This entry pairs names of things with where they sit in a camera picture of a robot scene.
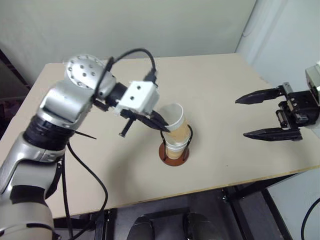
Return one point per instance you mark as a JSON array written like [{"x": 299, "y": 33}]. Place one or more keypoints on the black metal table frame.
[{"x": 237, "y": 212}]

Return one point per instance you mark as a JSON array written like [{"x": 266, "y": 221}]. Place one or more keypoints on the dark shelf unit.
[{"x": 10, "y": 82}]

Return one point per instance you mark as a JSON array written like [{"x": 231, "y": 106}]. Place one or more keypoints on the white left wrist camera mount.
[{"x": 140, "y": 96}]

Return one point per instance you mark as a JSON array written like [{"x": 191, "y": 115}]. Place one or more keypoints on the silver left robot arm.
[{"x": 65, "y": 100}]

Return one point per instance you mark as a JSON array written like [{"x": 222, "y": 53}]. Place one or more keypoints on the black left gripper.
[{"x": 128, "y": 115}]

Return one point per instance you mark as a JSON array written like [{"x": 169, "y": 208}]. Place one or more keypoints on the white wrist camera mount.
[
  {"x": 313, "y": 80},
  {"x": 140, "y": 96}
]

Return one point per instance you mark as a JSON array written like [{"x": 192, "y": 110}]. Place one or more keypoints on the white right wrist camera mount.
[{"x": 313, "y": 80}]

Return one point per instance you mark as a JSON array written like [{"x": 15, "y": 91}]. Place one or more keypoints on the brown round cup holder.
[{"x": 175, "y": 162}]

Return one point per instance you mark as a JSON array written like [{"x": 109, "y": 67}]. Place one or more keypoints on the dark rounded shape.
[{"x": 150, "y": 227}]

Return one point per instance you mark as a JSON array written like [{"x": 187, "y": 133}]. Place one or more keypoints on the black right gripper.
[{"x": 297, "y": 110}]

